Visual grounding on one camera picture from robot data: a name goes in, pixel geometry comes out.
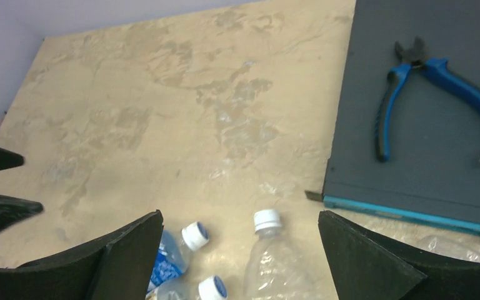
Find blue label Pocari bottle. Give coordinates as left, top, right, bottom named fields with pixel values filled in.
left=147, top=221, right=209, bottom=294

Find blue handled pliers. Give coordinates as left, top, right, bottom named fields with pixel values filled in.
left=374, top=36, right=480, bottom=163

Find dark network switch box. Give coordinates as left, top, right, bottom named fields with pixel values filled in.
left=319, top=1, right=480, bottom=234

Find clear bottle white cap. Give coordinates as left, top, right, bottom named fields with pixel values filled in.
left=243, top=209, right=324, bottom=299

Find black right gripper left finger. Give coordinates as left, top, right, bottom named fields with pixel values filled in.
left=0, top=210, right=163, bottom=299

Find clear bottle blue cap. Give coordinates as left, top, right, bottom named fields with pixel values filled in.
left=146, top=275, right=228, bottom=300

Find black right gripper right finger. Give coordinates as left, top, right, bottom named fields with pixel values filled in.
left=318, top=211, right=480, bottom=299

